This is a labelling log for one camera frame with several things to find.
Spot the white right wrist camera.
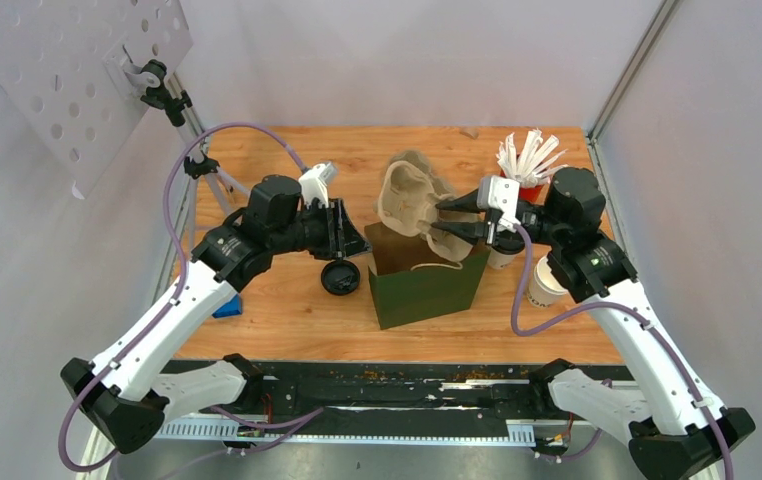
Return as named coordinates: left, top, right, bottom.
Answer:
left=476, top=175, right=520, bottom=231

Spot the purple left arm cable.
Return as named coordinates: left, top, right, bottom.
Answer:
left=57, top=122, right=309, bottom=474

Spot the red cylindrical straw holder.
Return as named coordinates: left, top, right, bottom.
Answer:
left=512, top=175, right=549, bottom=203

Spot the wrapped white straws bundle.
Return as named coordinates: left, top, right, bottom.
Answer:
left=496, top=129, right=567, bottom=188

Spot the white tripod stand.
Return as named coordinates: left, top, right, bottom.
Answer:
left=137, top=59, right=249, bottom=249

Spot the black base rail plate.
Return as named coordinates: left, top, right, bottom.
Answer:
left=195, top=359, right=594, bottom=439

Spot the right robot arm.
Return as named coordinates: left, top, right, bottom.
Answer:
left=437, top=167, right=756, bottom=479

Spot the cardboard cup carrier stack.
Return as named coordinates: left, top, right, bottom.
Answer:
left=387, top=150, right=455, bottom=197

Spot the single cardboard cup carrier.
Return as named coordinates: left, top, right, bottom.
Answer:
left=374, top=161, right=478, bottom=262

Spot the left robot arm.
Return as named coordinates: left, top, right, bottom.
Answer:
left=61, top=175, right=371, bottom=454

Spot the blue toy brick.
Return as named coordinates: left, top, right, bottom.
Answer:
left=212, top=295, right=243, bottom=319

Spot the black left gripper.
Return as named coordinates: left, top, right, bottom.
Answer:
left=271, top=198, right=375, bottom=261

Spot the white paper cup stack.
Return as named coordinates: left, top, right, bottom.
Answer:
left=525, top=256, right=568, bottom=308

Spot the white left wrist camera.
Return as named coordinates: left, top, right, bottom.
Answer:
left=298, top=161, right=338, bottom=208

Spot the white perforated board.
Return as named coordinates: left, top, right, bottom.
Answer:
left=0, top=0, right=193, bottom=198

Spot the green paper bag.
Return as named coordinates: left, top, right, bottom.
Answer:
left=364, top=222, right=488, bottom=330

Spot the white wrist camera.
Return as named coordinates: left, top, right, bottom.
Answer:
left=476, top=175, right=520, bottom=231
left=298, top=161, right=338, bottom=208

